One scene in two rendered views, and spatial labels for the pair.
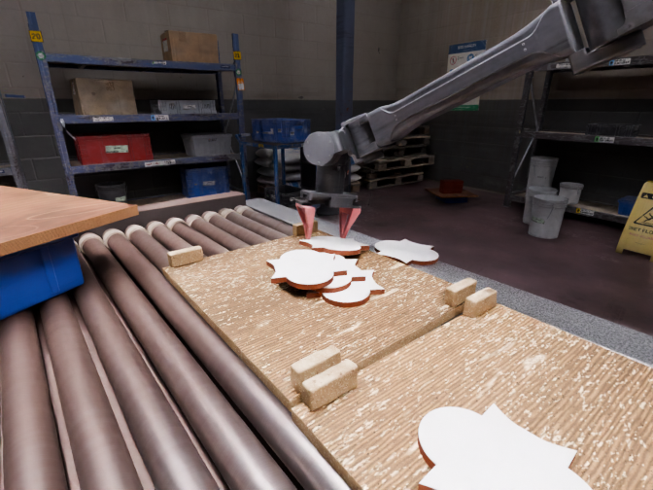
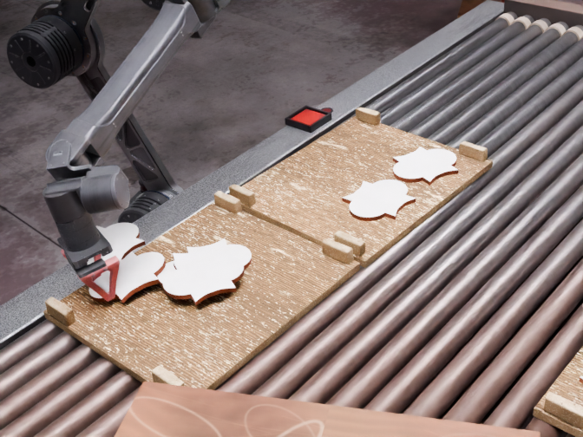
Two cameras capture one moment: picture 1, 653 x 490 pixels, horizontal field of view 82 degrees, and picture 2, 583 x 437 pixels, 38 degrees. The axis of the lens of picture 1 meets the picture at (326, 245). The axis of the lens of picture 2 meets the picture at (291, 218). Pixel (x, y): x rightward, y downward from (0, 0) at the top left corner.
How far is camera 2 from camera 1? 142 cm
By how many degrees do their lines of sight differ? 84
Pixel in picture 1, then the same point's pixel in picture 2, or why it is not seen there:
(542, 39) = (189, 26)
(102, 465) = (419, 322)
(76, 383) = (370, 371)
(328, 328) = (283, 261)
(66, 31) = not seen: outside the picture
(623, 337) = (250, 160)
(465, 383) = (324, 207)
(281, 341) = (306, 278)
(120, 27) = not seen: outside the picture
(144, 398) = (370, 330)
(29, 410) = (400, 377)
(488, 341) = (282, 198)
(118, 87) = not seen: outside the picture
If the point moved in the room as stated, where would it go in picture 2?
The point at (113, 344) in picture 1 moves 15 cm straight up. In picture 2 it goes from (323, 379) to (316, 301)
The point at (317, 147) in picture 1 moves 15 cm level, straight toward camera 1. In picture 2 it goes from (121, 190) to (216, 174)
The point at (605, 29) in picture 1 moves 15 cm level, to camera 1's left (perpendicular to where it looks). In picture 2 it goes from (211, 11) to (219, 42)
